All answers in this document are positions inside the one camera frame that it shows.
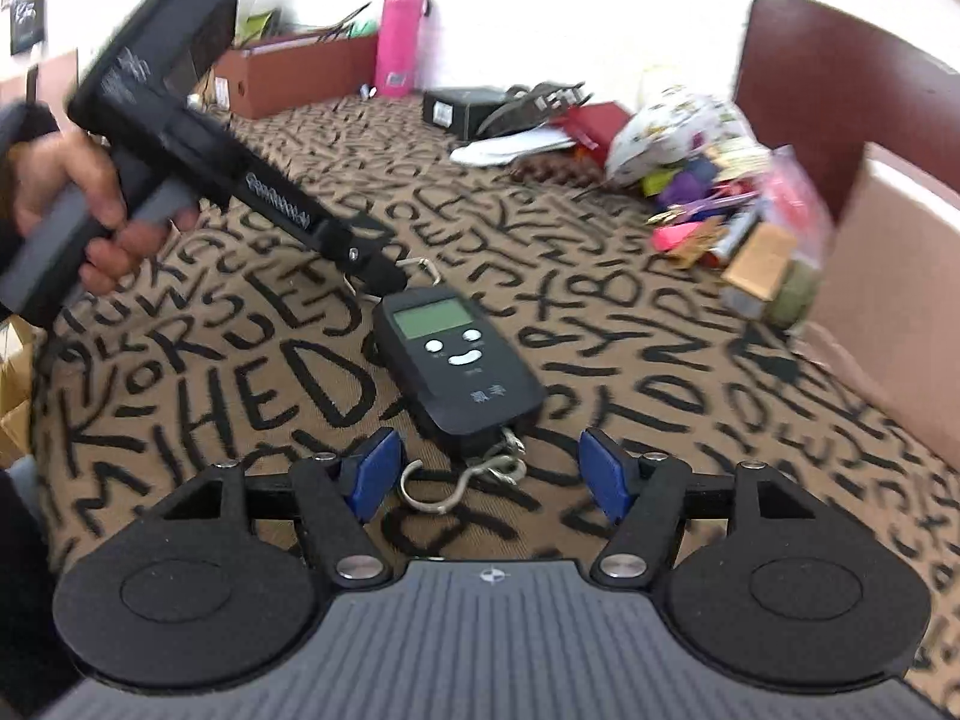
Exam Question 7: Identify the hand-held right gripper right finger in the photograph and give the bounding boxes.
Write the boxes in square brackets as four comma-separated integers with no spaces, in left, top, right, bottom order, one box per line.
[579,427,818,590]

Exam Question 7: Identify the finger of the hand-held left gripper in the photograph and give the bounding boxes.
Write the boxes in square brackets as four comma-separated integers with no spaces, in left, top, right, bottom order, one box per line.
[328,214,410,293]

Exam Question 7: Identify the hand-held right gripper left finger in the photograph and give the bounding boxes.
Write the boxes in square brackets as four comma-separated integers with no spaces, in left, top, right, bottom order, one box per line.
[142,427,402,590]

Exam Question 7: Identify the black digital scale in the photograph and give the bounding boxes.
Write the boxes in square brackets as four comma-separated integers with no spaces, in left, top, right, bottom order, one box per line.
[345,255,548,517]

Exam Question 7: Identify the cardboard box container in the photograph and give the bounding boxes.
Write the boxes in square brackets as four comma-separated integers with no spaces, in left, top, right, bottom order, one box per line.
[806,141,960,458]

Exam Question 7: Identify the person's left forearm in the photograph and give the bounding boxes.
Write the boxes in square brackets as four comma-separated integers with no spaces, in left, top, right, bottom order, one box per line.
[0,101,65,166]

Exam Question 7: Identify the person's left hand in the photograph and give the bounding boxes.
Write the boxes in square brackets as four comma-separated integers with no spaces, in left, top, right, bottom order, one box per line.
[11,131,203,293]

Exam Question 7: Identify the brown lettered blanket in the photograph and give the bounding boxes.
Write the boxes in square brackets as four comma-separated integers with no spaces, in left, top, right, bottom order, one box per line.
[30,94,960,691]

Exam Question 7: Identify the brown open storage box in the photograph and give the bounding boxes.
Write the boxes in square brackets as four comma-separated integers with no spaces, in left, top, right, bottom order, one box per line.
[212,31,380,121]

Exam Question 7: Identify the black flat box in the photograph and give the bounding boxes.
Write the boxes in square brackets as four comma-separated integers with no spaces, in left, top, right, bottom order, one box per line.
[422,87,518,142]

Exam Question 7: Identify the white paper sheets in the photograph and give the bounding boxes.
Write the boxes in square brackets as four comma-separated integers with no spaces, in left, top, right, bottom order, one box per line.
[450,127,575,166]

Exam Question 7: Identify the pink thermos bottle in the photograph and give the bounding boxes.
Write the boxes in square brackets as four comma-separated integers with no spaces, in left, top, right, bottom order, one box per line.
[375,0,432,98]

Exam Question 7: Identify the grey hair claw clip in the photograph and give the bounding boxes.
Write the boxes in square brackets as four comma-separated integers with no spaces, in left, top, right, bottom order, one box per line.
[480,81,590,137]

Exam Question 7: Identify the tan small box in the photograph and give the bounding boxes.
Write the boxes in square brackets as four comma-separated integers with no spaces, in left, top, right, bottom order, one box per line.
[721,223,797,316]

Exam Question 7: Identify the green small box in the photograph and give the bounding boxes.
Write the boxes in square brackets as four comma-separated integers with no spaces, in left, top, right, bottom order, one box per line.
[769,255,826,327]

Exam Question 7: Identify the red gift box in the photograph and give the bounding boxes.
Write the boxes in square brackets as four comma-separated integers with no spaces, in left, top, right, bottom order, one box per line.
[555,101,631,158]

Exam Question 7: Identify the heap of colourful small packets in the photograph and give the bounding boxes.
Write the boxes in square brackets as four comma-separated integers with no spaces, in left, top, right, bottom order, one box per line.
[645,157,773,271]

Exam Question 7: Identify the plain cardboard box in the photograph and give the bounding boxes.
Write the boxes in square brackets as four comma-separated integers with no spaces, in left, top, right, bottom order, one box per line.
[0,315,50,466]

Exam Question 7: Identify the white printed plastic bag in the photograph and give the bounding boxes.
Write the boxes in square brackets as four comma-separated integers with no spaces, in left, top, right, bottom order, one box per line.
[606,86,762,188]

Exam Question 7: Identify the person's leg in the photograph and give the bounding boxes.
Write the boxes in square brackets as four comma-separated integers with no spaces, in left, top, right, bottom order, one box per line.
[0,457,83,698]

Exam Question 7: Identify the black framed wall picture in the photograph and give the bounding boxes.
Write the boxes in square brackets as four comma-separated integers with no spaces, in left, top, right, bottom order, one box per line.
[11,0,47,55]

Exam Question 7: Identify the brown bead bracelet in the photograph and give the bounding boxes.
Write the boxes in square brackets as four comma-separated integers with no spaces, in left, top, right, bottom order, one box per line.
[510,154,601,188]

